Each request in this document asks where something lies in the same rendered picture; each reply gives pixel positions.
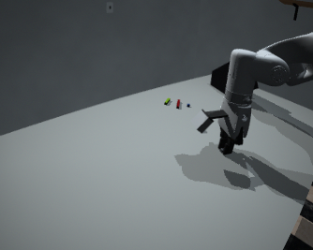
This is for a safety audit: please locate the lime green rod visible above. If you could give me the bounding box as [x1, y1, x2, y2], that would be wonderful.
[164, 98, 170, 105]

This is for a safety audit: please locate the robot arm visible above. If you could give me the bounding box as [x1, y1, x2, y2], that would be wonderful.
[191, 33, 313, 133]

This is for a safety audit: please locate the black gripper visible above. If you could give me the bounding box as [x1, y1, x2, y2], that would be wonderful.
[218, 96, 251, 155]

